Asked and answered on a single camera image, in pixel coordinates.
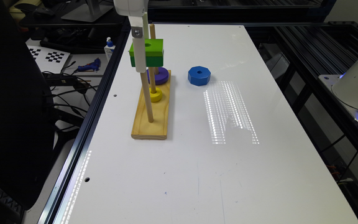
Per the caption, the yellow ring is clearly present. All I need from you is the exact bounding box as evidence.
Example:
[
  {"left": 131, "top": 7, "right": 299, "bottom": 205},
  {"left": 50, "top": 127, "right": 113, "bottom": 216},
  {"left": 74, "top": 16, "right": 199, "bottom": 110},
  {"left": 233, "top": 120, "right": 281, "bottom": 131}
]
[{"left": 149, "top": 86, "right": 163, "bottom": 103}]

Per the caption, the middle wooden peg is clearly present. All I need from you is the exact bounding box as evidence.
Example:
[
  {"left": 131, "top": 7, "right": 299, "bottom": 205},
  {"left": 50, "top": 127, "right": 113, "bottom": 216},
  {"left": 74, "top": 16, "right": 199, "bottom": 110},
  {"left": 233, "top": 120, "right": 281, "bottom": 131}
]
[{"left": 149, "top": 67, "right": 157, "bottom": 94}]

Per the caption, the blue octagonal block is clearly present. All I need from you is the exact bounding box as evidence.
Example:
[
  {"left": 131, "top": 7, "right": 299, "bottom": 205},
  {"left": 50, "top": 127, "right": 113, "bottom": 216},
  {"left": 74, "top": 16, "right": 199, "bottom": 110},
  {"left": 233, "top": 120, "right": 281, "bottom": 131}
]
[{"left": 188, "top": 66, "right": 211, "bottom": 86}]

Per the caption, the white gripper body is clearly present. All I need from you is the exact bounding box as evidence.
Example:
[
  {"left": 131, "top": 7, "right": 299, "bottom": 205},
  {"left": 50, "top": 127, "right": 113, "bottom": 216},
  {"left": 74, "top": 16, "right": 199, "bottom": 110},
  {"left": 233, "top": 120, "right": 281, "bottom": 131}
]
[{"left": 113, "top": 0, "right": 149, "bottom": 17}]

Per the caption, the purple ring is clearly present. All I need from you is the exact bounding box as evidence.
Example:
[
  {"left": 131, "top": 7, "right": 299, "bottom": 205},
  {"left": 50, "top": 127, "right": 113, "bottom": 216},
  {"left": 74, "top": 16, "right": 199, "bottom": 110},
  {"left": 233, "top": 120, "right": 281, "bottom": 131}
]
[{"left": 146, "top": 66, "right": 170, "bottom": 86}]

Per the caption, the green square block with hole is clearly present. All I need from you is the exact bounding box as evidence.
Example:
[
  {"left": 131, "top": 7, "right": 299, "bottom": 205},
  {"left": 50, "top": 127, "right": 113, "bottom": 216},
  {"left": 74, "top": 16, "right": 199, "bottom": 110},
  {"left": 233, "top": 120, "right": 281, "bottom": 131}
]
[{"left": 145, "top": 39, "right": 164, "bottom": 67}]

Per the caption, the wooden peg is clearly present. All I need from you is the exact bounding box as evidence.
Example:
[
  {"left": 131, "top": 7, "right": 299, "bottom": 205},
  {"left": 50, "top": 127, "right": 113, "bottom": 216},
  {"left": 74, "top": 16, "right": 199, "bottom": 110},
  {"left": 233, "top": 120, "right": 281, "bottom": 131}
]
[
  {"left": 140, "top": 72, "right": 154, "bottom": 123},
  {"left": 149, "top": 24, "right": 159, "bottom": 75},
  {"left": 149, "top": 67, "right": 157, "bottom": 94}
]

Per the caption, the checkerboard calibration sheet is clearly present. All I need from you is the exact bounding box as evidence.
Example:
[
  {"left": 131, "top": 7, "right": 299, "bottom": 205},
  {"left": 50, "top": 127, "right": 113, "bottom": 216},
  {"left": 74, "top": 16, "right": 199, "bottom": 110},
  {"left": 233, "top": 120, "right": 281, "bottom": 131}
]
[{"left": 27, "top": 45, "right": 70, "bottom": 73}]

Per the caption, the black office chair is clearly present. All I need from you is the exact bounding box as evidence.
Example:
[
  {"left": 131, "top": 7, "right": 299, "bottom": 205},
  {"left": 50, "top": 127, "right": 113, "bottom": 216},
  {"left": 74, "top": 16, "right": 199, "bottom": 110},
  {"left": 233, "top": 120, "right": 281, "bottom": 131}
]
[{"left": 0, "top": 0, "right": 80, "bottom": 224}]

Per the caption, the black aluminium frame rail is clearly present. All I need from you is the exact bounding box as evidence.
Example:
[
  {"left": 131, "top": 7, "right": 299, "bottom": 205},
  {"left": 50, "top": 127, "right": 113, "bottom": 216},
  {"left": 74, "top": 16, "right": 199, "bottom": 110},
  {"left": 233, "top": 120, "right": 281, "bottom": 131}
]
[{"left": 37, "top": 20, "right": 131, "bottom": 223}]

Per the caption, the white lotion bottle blue cap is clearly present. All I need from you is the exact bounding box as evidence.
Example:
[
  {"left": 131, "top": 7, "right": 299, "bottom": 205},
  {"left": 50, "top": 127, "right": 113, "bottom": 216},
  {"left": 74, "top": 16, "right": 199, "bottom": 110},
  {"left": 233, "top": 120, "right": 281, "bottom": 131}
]
[{"left": 104, "top": 37, "right": 115, "bottom": 61}]

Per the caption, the wooden peg base board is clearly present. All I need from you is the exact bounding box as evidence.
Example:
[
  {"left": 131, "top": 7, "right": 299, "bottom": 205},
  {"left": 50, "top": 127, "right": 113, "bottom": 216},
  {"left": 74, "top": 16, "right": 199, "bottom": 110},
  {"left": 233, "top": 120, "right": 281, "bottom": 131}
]
[{"left": 131, "top": 71, "right": 171, "bottom": 140}]

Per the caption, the monitor stand base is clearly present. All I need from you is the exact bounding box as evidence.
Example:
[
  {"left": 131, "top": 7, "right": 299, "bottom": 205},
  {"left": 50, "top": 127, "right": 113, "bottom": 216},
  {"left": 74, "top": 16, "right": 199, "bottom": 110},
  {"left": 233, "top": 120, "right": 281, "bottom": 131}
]
[{"left": 61, "top": 0, "right": 114, "bottom": 22}]

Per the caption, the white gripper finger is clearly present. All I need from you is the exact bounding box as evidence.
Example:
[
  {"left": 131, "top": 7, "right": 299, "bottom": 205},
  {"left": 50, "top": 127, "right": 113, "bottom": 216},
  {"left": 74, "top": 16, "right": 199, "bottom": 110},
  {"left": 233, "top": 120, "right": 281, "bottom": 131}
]
[
  {"left": 142, "top": 12, "right": 150, "bottom": 39},
  {"left": 129, "top": 16, "right": 145, "bottom": 73}
]

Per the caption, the blue glue gun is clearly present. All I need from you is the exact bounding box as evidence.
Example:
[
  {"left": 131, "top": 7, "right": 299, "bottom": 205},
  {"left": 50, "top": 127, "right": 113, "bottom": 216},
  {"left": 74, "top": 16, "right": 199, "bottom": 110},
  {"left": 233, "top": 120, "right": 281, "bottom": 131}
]
[{"left": 74, "top": 58, "right": 101, "bottom": 73}]

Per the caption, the near wooden peg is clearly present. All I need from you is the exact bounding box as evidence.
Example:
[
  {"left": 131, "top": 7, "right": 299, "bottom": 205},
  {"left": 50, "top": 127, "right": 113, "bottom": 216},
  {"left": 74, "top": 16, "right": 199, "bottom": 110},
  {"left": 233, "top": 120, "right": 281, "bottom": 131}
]
[{"left": 140, "top": 72, "right": 154, "bottom": 123}]

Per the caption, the far wooden peg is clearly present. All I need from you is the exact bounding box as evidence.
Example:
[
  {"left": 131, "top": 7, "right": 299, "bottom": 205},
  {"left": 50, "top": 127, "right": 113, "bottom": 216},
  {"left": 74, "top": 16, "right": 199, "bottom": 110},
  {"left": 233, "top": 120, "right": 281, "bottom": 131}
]
[{"left": 149, "top": 24, "right": 159, "bottom": 75}]

